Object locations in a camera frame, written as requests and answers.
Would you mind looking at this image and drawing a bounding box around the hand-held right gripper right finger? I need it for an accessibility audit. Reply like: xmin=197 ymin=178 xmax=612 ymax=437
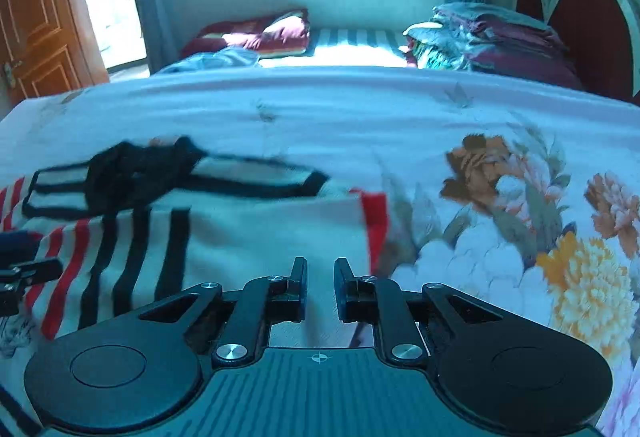
xmin=334 ymin=257 xmax=504 ymax=369

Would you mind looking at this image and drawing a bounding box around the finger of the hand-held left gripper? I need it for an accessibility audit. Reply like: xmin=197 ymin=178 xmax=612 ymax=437
xmin=0 ymin=258 xmax=64 ymax=318

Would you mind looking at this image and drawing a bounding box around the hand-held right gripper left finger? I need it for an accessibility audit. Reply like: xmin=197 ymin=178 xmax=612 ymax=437
xmin=136 ymin=257 xmax=308 ymax=371

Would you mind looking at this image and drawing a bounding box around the striped knit sweater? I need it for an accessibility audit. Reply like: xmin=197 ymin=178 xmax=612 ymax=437
xmin=0 ymin=135 xmax=391 ymax=437

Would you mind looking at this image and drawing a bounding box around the floral bedsheet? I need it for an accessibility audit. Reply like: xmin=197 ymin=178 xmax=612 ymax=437
xmin=0 ymin=67 xmax=640 ymax=437

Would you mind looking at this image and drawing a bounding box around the brown wooden door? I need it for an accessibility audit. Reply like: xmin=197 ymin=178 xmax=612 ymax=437
xmin=0 ymin=0 xmax=111 ymax=106

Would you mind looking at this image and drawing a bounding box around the light blue cloth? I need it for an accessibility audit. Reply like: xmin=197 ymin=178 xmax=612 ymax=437
xmin=165 ymin=48 xmax=262 ymax=74

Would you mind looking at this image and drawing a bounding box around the striped mattress sheet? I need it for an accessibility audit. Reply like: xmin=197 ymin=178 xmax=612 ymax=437
xmin=259 ymin=28 xmax=417 ymax=68

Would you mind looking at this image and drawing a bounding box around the dark red pillow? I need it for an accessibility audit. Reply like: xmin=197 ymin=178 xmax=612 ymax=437
xmin=182 ymin=8 xmax=311 ymax=58

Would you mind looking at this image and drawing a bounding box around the stack of folded blankets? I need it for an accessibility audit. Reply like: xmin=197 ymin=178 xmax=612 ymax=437
xmin=402 ymin=2 xmax=586 ymax=90

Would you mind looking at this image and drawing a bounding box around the red heart-shaped headboard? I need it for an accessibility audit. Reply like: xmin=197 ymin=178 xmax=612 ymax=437
xmin=512 ymin=0 xmax=640 ymax=106

